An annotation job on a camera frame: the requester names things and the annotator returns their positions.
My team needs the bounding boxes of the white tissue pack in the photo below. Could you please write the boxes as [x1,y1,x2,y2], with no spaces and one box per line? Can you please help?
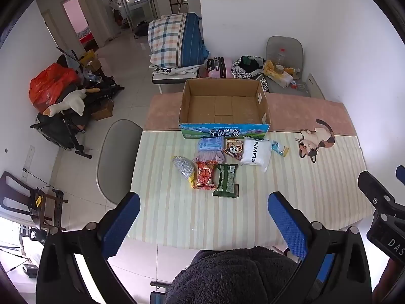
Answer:
[275,70,295,88]

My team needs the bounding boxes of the white goose plush toy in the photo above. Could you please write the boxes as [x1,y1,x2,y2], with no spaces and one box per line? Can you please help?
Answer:
[43,89,88,117]

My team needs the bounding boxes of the printed cardboard box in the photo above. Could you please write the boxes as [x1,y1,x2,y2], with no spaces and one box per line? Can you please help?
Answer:
[179,79,272,139]

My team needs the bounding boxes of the cat print table mat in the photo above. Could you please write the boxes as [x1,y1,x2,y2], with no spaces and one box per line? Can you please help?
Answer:
[130,93,376,251]

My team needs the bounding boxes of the pink suitcase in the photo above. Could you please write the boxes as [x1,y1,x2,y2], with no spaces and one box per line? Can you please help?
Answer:
[207,56,234,79]

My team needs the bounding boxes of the orange plastic bag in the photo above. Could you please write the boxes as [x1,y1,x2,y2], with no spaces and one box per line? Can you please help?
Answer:
[29,63,79,113]

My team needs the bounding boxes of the clear plastic bottle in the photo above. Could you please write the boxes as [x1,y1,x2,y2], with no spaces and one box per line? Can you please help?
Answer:
[274,48,287,68]

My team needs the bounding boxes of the person's dark fleece clothing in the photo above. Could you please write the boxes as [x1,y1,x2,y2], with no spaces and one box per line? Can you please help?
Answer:
[165,246,317,304]

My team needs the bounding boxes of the panda print snack packet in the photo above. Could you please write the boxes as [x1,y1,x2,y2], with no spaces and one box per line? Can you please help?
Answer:
[223,139,244,160]

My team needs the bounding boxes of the yellow plastic bag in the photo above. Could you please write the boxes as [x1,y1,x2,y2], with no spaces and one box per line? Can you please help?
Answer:
[263,60,279,77]

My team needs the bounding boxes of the green snack packet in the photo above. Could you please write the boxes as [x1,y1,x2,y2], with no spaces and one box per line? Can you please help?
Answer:
[213,164,239,199]

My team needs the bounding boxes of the folding cot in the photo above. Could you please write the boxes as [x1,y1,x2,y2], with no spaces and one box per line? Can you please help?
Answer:
[149,64,204,94]

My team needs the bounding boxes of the plain grey chair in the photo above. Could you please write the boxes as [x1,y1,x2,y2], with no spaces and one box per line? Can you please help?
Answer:
[96,119,144,205]

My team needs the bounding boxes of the grey cushioned chair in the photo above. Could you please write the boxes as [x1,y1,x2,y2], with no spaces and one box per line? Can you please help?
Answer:
[264,36,313,97]

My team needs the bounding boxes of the blue soft packet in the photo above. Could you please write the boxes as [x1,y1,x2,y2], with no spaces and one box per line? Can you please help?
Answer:
[197,138,225,153]

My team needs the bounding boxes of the plaid folded bedding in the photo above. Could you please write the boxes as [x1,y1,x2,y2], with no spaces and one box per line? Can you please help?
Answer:
[148,13,210,70]

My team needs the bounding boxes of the black folded stroller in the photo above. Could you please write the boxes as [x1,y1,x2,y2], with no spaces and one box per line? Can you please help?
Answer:
[32,110,93,159]

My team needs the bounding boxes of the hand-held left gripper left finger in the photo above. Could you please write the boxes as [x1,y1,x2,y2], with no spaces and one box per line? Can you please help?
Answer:
[35,192,141,304]

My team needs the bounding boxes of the red snack packet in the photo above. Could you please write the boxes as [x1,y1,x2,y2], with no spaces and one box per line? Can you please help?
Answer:
[193,161,219,191]

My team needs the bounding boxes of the white pillow packet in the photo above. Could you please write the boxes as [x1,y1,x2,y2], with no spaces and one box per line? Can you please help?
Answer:
[240,137,273,173]

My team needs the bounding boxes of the person's right forearm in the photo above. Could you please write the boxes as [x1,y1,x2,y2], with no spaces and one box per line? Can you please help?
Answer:
[373,257,404,304]

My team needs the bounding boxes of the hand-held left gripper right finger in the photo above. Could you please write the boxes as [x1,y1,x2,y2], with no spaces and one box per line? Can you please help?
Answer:
[267,192,372,304]

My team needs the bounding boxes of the white leaning board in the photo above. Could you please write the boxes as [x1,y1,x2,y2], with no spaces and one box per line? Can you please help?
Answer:
[305,73,325,101]

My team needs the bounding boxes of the purple sock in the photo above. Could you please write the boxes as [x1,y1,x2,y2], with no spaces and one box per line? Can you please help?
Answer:
[193,150,227,164]

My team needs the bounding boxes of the brown cardboard box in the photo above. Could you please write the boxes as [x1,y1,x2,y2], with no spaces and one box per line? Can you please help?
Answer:
[90,100,114,121]

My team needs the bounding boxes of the black white patterned bag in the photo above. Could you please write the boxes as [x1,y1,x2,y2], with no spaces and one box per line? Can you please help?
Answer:
[231,56,269,93]

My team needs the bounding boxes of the silver foil packet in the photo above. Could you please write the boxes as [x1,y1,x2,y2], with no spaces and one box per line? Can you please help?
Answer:
[172,156,198,189]

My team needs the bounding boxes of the yellow cardboard box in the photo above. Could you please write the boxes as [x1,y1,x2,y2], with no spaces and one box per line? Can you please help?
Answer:
[79,50,102,72]

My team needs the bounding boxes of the small blue yellow packet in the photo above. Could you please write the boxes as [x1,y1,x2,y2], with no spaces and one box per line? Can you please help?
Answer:
[271,140,290,158]

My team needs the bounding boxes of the black folded stands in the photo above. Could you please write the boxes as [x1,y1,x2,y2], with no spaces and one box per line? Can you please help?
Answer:
[79,75,125,102]

